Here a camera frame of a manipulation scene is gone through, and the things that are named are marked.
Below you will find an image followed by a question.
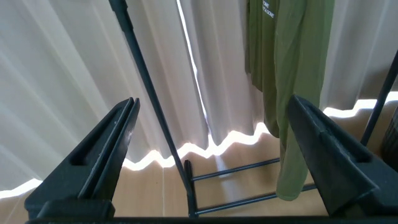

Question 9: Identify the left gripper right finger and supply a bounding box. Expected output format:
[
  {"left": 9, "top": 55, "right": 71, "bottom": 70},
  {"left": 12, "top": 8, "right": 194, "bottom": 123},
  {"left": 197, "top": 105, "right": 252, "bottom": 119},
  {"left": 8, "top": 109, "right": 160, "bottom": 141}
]
[{"left": 285, "top": 93, "right": 398, "bottom": 217}]

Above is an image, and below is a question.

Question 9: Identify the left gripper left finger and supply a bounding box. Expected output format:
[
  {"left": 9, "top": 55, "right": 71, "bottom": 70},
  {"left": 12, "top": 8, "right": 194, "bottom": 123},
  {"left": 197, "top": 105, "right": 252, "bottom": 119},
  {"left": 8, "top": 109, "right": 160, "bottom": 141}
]
[{"left": 24, "top": 97, "right": 141, "bottom": 219}]

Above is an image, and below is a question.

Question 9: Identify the green long-sleeved shirt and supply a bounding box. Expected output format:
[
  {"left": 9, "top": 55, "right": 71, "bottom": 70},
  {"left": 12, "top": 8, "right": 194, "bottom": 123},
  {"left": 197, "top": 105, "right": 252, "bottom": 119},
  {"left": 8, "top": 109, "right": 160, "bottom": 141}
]
[{"left": 244, "top": 0, "right": 335, "bottom": 202}]

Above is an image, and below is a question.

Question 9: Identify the beige curtain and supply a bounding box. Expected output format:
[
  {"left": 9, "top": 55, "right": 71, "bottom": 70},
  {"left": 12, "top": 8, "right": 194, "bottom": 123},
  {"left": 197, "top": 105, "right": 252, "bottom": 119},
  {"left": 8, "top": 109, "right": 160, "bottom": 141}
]
[{"left": 0, "top": 0, "right": 398, "bottom": 192}]

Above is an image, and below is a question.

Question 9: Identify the black clothes rack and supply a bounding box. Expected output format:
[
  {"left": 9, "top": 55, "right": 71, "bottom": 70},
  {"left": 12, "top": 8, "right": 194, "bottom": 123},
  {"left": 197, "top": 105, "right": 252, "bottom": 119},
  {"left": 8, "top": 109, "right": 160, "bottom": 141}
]
[{"left": 108, "top": 0, "right": 398, "bottom": 218}]

